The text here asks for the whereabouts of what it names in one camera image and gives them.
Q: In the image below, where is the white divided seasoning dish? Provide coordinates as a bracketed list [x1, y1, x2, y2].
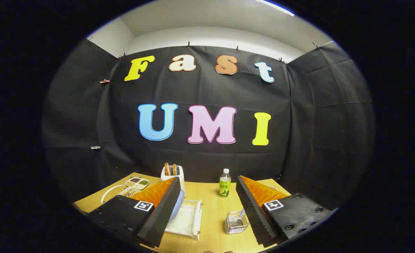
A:
[124, 177, 150, 190]

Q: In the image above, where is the green label drink bottle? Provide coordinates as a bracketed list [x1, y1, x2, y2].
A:
[218, 169, 231, 198]

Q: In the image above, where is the white wire dish rack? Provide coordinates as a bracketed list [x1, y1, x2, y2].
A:
[100, 184, 204, 241]

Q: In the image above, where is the light blue plate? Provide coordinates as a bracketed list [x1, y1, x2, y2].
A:
[168, 189, 186, 222]

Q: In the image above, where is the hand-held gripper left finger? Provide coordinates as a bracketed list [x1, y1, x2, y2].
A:
[86, 177, 182, 248]

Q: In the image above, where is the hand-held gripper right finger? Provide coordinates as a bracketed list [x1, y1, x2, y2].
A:
[236, 175, 335, 248]

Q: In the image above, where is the silver wire basket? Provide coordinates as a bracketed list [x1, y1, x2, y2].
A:
[224, 210, 249, 235]

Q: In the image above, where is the white toaster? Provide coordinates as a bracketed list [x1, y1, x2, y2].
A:
[161, 165, 185, 197]

